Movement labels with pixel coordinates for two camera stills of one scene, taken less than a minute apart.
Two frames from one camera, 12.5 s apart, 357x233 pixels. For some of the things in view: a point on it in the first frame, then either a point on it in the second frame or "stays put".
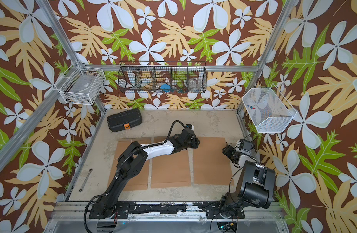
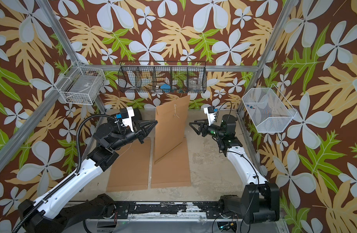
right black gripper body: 231,152 → 216,131
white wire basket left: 81,85 stays put
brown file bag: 211,166 → 171,121
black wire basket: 170,77 stays put
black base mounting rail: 123,211 stays put
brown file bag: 141,181 stays put
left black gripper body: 193,143 → 129,138
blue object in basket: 165,88 stays put
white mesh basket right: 267,109 stays put
